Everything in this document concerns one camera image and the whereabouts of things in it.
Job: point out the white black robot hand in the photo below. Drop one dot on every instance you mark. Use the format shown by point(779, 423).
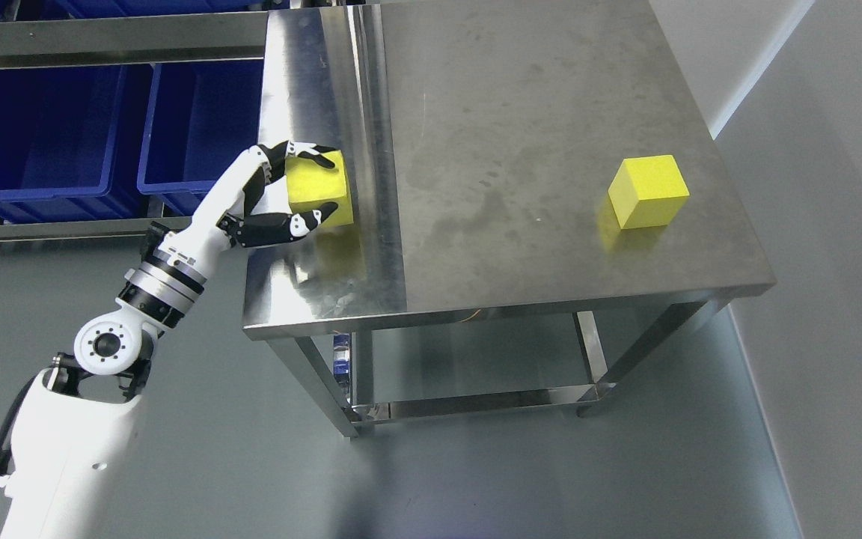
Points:
point(250, 204)

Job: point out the yellow foam block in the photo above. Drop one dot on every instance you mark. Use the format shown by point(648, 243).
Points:
point(647, 192)
point(310, 186)

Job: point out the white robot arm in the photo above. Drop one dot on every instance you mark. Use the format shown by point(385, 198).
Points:
point(71, 428)

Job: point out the metal shelf rack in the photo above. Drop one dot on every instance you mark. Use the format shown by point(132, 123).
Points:
point(155, 39)

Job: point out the blue plastic bin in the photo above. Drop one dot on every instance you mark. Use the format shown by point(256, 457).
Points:
point(199, 118)
point(70, 142)

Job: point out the stainless steel table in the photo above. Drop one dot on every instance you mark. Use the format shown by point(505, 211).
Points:
point(480, 139)

